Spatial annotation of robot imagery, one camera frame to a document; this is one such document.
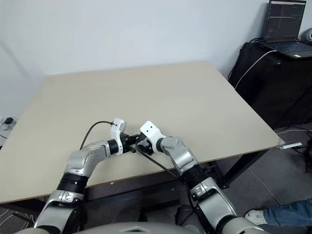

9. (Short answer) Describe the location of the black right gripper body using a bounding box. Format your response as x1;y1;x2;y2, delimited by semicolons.
138;138;155;156

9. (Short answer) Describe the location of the grey robot torso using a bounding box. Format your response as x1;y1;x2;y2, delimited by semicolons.
19;215;278;234

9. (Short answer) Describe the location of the blue jeans leg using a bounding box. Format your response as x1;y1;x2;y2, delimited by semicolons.
263;198;312;226

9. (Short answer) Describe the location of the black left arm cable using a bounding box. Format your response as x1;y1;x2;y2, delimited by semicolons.
79;121;114;150

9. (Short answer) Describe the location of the black cloth covered stand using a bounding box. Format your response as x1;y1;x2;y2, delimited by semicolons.
228;41;312;130

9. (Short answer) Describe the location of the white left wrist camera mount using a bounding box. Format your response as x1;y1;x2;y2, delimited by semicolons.
110;118;128;156

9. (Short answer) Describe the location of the white laptop cable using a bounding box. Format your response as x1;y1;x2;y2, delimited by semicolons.
234;50;277;89

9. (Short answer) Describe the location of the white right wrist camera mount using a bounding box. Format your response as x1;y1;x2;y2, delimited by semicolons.
140;120;163;153

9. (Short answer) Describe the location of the floor cables bundle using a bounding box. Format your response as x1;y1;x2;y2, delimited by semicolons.
277;128;312;173

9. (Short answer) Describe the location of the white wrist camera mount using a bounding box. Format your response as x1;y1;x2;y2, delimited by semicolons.
140;120;163;153
110;118;128;156

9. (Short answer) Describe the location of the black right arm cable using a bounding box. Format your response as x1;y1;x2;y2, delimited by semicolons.
136;145;183;181

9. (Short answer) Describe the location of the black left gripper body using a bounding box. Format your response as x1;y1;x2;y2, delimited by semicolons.
120;133;130;154

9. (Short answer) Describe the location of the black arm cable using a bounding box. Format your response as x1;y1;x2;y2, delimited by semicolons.
79;121;114;150
136;145;183;181

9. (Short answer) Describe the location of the white sneaker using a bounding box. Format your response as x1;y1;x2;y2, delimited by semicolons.
243;208;267;225

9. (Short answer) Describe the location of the black power adapter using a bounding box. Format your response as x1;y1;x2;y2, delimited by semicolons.
1;117;17;130

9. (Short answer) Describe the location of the black open laptop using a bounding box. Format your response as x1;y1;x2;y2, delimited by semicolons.
258;0;312;59

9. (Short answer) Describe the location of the dark patterned floor mat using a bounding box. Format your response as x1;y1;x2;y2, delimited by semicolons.
0;206;38;229

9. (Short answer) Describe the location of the grey round device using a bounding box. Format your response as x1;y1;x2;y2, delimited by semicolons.
298;27;312;46

